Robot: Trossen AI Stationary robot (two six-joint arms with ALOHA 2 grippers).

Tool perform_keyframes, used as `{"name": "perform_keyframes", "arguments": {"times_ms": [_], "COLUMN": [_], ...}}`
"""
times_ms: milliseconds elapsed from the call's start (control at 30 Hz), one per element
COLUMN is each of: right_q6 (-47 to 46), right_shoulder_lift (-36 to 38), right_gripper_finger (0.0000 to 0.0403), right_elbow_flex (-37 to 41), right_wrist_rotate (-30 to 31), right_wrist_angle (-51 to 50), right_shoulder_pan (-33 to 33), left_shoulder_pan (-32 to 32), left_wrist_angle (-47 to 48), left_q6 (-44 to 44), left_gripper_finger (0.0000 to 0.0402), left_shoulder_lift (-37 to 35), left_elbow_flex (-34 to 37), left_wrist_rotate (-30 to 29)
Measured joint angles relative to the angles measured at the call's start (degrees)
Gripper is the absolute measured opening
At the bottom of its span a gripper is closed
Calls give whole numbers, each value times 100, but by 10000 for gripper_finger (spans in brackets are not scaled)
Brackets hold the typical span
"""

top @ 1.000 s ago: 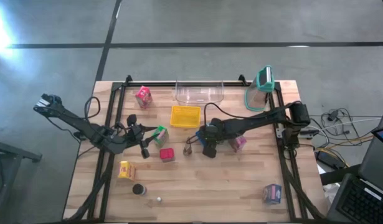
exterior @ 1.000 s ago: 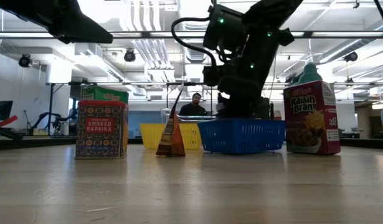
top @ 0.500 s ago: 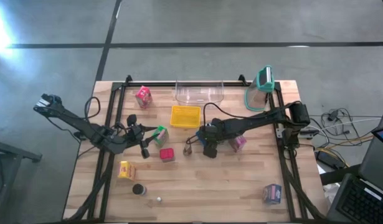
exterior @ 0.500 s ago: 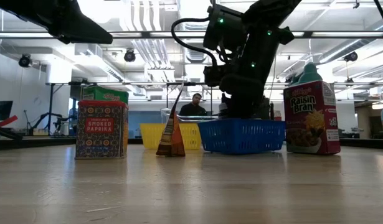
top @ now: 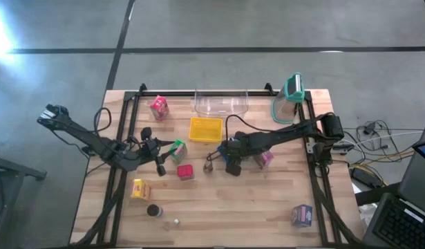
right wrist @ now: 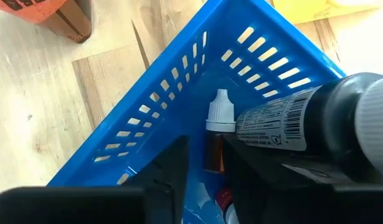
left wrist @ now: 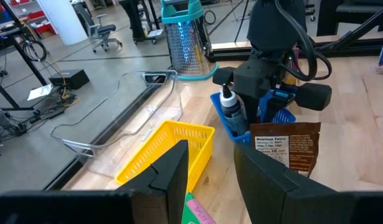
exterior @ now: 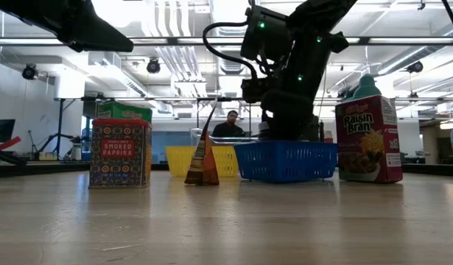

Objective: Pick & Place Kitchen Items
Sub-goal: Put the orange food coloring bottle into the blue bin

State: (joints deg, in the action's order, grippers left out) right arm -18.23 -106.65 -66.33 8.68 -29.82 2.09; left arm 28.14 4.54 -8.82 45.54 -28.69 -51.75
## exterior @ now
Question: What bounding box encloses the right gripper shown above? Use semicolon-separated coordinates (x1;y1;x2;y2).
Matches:
261;83;321;142

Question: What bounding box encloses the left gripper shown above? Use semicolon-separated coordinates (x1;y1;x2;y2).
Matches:
0;0;135;54

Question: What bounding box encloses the blue plastic basket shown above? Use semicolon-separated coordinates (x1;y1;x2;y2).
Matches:
233;139;339;184

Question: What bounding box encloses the brown triangular snack packet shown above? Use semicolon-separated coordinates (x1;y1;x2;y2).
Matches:
183;96;220;186

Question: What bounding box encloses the red-lidded smoked paprika tin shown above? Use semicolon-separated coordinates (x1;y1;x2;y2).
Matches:
88;118;152;190

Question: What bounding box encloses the black ceiling spotlight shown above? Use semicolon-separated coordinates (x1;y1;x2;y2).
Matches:
145;57;162;74
406;60;425;74
21;63;38;81

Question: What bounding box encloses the seated person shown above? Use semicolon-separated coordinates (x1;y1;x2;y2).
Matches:
211;109;246;138

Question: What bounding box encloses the clear plastic bin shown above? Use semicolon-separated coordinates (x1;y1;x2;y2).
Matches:
189;127;260;146

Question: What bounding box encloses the yellow plastic basket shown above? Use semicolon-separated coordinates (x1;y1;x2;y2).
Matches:
165;145;239;178

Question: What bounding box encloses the small green cereal box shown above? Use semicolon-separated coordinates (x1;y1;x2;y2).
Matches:
96;101;153;124

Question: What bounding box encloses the Raisin Bran cereal box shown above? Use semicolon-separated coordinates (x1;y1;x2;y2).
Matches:
335;94;404;184

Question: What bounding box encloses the teal box grater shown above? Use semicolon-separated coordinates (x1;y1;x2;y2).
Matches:
344;74;384;100

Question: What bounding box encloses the blue steel column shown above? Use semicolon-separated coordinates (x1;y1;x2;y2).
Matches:
56;98;65;154

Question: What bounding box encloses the red bar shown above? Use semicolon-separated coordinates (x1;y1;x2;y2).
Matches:
0;135;23;152

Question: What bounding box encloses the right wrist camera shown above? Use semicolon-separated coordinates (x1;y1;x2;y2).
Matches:
240;77;272;105

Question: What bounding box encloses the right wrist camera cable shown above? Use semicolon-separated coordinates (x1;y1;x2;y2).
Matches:
202;21;259;80

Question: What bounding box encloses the silver ventilation duct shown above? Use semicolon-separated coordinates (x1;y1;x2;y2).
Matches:
209;0;262;77

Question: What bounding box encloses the black wall screen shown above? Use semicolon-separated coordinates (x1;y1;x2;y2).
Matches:
0;118;16;144

